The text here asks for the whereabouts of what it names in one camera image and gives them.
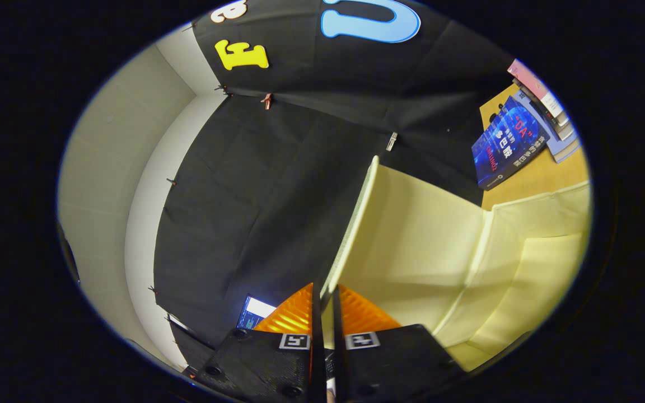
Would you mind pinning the silver cloth clip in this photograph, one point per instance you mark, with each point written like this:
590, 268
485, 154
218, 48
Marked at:
391, 141

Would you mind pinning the lit computer screen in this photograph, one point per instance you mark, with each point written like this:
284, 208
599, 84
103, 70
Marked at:
255, 310

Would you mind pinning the blue glossy book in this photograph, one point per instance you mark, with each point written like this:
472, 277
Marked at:
507, 145

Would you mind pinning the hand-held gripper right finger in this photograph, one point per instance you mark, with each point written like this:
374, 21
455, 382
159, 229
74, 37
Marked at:
339, 358

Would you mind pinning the grey cover book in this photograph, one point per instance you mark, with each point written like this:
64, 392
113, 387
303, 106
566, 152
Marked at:
564, 132

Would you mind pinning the pale green fabric storage box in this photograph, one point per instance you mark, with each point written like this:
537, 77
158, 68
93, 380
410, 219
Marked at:
423, 235

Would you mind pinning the lavender cover book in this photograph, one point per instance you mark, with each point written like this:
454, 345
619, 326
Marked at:
566, 148

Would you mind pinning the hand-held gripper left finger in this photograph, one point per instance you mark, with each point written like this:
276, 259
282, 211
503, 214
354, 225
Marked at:
318, 347

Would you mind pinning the copper cloth clip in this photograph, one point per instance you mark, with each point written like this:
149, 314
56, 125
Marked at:
266, 101

